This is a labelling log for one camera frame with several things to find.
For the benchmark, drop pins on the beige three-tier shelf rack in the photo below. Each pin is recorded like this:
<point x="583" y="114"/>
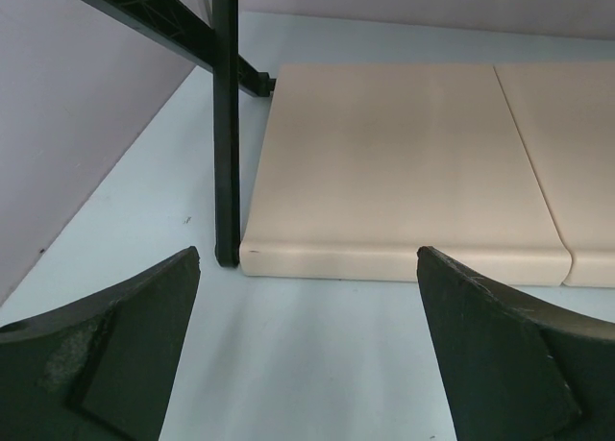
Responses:
<point x="345" y="170"/>

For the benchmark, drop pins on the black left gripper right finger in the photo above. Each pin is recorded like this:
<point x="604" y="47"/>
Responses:
<point x="515" y="367"/>

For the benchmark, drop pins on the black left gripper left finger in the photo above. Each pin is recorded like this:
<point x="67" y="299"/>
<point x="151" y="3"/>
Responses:
<point x="102" y="367"/>

